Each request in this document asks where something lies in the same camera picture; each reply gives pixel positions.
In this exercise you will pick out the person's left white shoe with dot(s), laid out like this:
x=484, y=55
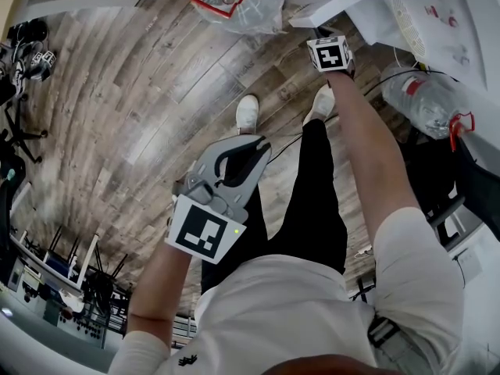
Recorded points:
x=247, y=113

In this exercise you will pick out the person's head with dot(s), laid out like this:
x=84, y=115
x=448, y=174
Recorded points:
x=332, y=366

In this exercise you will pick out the white wall socket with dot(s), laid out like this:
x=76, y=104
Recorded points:
x=468, y=266

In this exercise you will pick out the white charger plug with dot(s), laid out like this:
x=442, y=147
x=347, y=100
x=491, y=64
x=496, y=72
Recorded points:
x=361, y=253

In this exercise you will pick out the black mesh office chair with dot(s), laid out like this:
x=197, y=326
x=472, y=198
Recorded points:
x=433, y=178

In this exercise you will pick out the person's left forearm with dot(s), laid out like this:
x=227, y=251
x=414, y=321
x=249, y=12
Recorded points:
x=156, y=287

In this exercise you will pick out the person's right white shoe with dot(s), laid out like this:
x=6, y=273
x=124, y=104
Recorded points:
x=322, y=104

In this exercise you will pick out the person's right forearm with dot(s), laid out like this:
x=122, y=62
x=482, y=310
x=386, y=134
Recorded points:
x=367, y=143

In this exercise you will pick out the person's black trousers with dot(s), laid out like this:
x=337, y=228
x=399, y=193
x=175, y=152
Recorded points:
x=312, y=193

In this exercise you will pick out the cluttered equipment workbench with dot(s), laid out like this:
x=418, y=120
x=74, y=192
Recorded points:
x=51, y=266

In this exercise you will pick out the white water dispenser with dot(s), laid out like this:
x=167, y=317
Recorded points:
x=437, y=26

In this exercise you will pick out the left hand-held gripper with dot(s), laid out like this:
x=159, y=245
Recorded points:
x=203, y=229

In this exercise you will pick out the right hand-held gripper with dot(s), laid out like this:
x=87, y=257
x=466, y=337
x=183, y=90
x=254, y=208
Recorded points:
x=330, y=55

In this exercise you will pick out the idle gripper devices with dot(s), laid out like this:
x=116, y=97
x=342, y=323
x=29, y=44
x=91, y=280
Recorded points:
x=41, y=63

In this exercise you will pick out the person's white shoe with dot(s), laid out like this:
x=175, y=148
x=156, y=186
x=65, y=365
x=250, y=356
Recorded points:
x=322, y=104
x=247, y=113

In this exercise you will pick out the person in white coat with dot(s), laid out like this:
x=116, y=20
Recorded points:
x=281, y=311

